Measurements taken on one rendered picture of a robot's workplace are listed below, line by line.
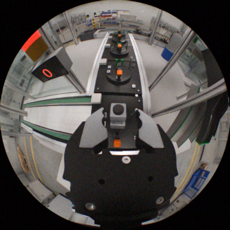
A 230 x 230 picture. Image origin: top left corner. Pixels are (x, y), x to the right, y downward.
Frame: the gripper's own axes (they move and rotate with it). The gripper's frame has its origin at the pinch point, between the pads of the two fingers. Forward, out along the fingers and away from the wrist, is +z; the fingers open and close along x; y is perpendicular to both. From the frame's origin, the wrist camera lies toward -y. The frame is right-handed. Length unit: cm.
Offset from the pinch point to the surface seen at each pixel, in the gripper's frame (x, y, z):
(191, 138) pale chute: 48, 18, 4
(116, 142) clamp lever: -0.1, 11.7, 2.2
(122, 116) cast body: 0.9, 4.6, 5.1
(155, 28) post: 43, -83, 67
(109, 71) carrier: -4.6, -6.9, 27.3
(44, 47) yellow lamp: -16.5, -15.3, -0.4
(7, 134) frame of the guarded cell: -82, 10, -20
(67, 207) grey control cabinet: -136, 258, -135
